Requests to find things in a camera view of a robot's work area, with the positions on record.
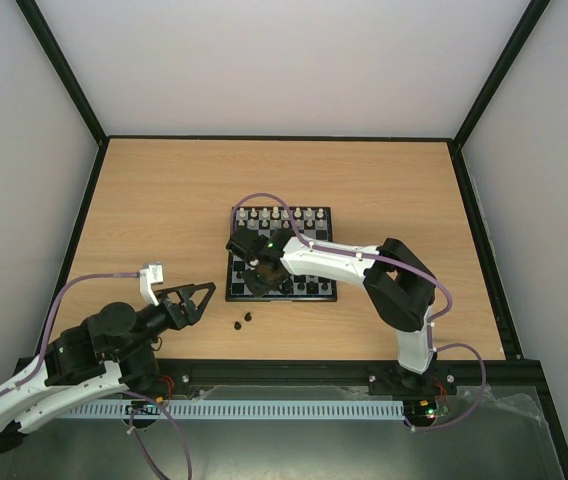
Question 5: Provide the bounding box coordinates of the black frame post rear right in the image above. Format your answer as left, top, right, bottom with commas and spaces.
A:
454, 0, 551, 149

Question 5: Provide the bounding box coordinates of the black frame post rear left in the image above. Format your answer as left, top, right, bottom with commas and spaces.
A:
15, 0, 108, 147

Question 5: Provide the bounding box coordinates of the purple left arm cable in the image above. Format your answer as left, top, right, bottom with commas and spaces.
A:
0, 269, 193, 480

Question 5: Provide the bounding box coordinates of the black frame post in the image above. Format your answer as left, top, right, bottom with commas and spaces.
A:
454, 0, 551, 149
15, 0, 108, 147

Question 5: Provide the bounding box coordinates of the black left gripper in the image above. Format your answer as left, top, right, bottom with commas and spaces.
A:
114, 282, 218, 360

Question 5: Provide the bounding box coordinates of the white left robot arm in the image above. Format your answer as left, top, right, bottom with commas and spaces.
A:
0, 282, 216, 454

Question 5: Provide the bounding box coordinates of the black aluminium front rail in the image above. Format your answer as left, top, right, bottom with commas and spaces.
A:
158, 359, 550, 400

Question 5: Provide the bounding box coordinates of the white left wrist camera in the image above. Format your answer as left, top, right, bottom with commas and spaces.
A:
138, 262, 164, 306

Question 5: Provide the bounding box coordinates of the black and silver chessboard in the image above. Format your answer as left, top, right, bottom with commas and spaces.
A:
225, 205, 339, 302

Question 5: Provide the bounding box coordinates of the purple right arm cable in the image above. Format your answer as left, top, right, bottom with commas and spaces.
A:
231, 192, 488, 434

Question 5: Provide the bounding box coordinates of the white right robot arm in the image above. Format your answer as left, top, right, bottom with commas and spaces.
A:
226, 227, 436, 392

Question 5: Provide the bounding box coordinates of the light blue cable duct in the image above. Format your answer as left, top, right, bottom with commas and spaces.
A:
61, 399, 405, 422

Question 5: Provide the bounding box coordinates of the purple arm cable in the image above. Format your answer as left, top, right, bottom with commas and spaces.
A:
231, 192, 488, 434
0, 269, 193, 480

